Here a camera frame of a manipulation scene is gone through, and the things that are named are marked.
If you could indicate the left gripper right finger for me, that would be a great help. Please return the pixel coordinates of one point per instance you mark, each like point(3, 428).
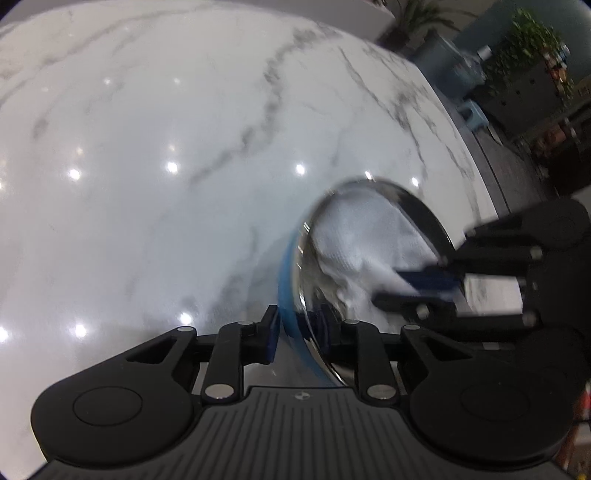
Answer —
point(325, 321)

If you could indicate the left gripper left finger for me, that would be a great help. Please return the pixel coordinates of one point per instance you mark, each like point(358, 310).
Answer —
point(269, 333)

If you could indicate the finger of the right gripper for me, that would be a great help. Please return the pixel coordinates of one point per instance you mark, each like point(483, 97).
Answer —
point(414, 308)
point(432, 278)

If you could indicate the stainless steel bowl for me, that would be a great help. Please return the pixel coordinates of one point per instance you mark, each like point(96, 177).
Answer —
point(303, 286)

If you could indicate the white cloth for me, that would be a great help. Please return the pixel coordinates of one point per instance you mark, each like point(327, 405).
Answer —
point(362, 240)

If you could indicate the potted green plant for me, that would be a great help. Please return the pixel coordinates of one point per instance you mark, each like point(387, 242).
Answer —
point(527, 77)

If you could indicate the grey trash bin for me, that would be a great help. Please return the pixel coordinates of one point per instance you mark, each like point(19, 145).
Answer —
point(454, 72)

